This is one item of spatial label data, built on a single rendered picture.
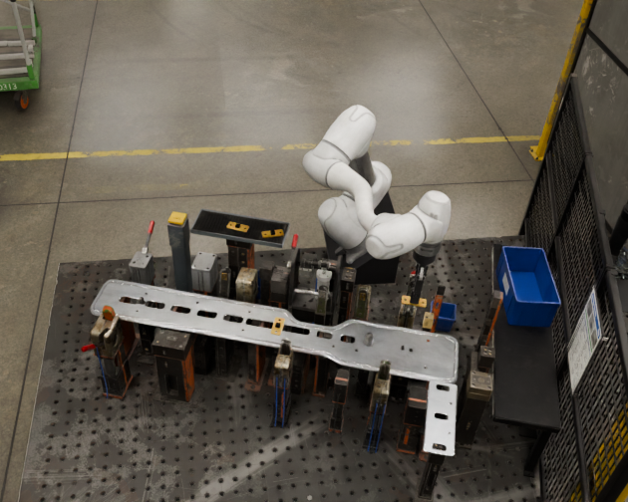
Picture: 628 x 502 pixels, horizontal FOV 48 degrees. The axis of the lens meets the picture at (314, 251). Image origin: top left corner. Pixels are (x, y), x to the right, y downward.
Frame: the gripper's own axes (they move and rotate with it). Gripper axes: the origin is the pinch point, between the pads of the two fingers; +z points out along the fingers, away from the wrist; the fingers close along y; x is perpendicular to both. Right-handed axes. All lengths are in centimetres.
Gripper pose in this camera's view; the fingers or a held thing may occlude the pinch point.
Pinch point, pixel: (416, 293)
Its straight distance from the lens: 239.5
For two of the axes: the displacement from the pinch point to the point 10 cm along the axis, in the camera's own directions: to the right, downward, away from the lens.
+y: -1.8, 6.5, -7.4
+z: -0.6, 7.4, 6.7
